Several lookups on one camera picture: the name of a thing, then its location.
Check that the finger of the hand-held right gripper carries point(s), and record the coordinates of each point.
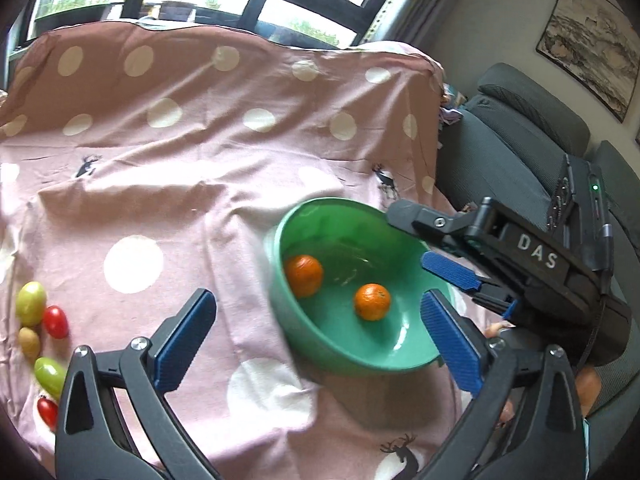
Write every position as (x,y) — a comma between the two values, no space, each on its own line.
(450,270)
(425,220)

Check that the round brown longan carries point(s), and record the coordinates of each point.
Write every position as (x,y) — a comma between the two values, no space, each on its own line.
(29,342)

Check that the framed landscape painting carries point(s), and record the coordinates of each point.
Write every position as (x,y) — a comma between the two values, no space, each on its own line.
(590,40)

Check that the pink polka-dot blanket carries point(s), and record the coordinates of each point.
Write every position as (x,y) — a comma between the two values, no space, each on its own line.
(150,185)

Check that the large orange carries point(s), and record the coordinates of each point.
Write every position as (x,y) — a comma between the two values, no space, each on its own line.
(304,275)

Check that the red cherry tomato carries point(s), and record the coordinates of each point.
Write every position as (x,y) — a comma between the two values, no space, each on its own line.
(55,321)
(48,411)

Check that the green plastic bowl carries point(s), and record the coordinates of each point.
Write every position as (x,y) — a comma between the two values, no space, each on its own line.
(345,345)

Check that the colourful cloth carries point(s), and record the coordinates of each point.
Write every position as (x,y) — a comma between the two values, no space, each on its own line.
(451,105)

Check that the small orange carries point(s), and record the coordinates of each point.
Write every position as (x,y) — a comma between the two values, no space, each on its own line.
(372,302)

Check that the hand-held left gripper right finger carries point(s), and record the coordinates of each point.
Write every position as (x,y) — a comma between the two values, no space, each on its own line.
(450,340)

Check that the large green tomato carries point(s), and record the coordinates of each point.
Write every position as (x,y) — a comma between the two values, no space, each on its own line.
(30,302)

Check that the small green tomato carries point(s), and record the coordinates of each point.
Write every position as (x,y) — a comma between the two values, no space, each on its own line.
(49,376)

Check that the grey curtain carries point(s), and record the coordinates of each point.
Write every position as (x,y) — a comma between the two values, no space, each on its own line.
(400,5)

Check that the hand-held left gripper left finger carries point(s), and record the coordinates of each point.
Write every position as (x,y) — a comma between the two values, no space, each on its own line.
(185,340)

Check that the grey sofa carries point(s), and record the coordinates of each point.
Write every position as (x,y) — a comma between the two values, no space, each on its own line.
(500,160)

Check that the person's right hand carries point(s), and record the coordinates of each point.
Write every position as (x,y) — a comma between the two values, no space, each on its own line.
(589,385)

